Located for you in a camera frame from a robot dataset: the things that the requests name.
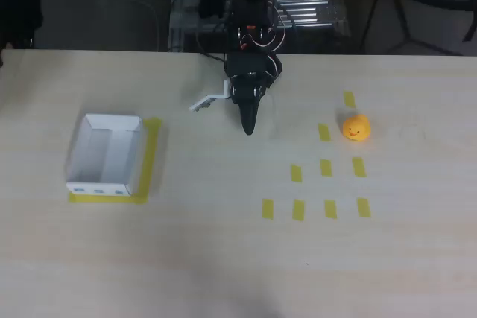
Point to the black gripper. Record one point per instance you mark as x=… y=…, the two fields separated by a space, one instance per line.
x=247 y=99

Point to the orange rubber duck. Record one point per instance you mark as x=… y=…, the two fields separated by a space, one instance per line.
x=356 y=129

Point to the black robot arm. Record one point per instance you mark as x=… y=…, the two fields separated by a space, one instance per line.
x=249 y=9

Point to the white cardboard box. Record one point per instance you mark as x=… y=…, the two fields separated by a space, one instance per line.
x=97 y=120

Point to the short yellow tape piece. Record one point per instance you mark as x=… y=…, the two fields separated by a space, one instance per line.
x=330 y=209
x=363 y=207
x=349 y=99
x=296 y=173
x=326 y=167
x=324 y=132
x=298 y=210
x=359 y=167
x=268 y=209

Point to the aluminium profile rack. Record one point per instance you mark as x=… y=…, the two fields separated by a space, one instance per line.
x=309 y=1

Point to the dark clothed person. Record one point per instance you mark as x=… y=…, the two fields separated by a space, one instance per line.
x=18 y=1

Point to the white gripper camera mount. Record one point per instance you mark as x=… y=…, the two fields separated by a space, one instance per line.
x=208 y=100

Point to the black table leg frame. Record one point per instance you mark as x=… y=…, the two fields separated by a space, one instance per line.
x=404 y=16

